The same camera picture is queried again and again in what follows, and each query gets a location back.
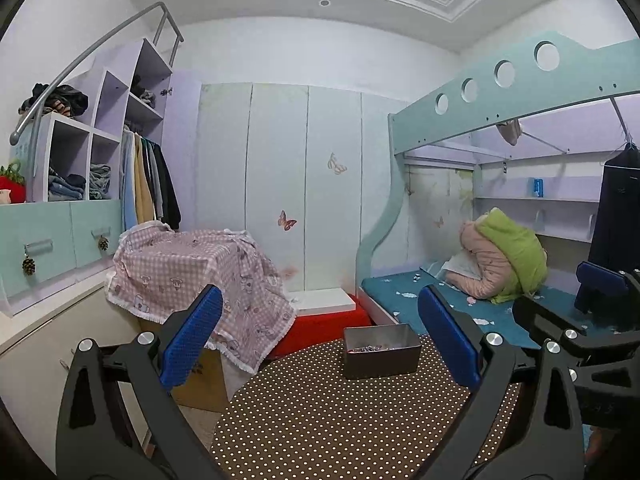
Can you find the teal bunk bed frame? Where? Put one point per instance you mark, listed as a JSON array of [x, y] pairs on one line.
[[490, 105]]

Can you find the dark hanging garment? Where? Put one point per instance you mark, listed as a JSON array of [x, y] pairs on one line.
[[617, 220]]

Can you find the pink brown butterfly sticker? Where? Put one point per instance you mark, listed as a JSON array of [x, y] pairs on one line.
[[287, 221]]

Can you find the grey metal handrail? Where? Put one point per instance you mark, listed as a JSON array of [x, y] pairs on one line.
[[80, 60]]

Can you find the white pillow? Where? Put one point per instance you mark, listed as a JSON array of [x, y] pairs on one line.
[[462, 265]]

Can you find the lilac wall shelf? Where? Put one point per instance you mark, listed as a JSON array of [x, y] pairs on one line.
[[535, 205]]

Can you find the beige hanging pouch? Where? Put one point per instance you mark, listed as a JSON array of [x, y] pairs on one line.
[[510, 132]]

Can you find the cardboard box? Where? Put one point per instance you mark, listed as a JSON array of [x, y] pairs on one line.
[[205, 385]]

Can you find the lilac cubby shelf unit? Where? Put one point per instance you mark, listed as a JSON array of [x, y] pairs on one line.
[[107, 110]]

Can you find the blue patterned mattress sheet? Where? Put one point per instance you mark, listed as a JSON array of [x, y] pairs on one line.
[[425, 300]]

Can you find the pink checkered cloth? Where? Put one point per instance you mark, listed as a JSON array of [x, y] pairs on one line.
[[200, 270]]

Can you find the small blue box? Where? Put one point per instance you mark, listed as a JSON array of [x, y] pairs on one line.
[[538, 187]]

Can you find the teal drawer cabinet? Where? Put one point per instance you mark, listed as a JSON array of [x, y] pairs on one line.
[[55, 240]]

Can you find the red ottoman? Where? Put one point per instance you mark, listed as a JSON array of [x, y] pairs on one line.
[[325, 325]]

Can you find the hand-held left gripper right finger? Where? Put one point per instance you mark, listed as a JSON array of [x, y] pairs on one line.
[[445, 335]]

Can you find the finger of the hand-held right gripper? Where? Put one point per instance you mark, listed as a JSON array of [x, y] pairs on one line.
[[545, 317], [602, 278]]

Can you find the grey metal tin box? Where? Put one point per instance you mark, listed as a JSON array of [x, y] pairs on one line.
[[382, 360]]

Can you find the pile of folded jeans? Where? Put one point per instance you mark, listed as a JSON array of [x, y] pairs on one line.
[[67, 187]]

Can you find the green padded jacket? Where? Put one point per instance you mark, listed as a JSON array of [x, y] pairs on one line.
[[517, 255]]

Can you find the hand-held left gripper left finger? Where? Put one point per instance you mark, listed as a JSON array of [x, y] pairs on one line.
[[192, 335]]

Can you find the white low cabinet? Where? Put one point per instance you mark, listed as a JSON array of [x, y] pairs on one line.
[[50, 345]]

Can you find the row of hanging clothes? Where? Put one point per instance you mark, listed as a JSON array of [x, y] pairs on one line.
[[147, 180]]

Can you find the pile of dark clothes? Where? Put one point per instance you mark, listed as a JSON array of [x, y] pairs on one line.
[[57, 100]]

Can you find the pine cone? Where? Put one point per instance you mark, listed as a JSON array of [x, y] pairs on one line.
[[103, 244], [28, 266]]

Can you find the white wardrobe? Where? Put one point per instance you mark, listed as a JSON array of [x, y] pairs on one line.
[[275, 170]]

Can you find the flat white box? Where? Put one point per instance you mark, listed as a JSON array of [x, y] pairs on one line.
[[322, 301]]

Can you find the beige butterfly sticker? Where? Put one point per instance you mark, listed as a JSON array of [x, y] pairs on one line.
[[337, 163]]

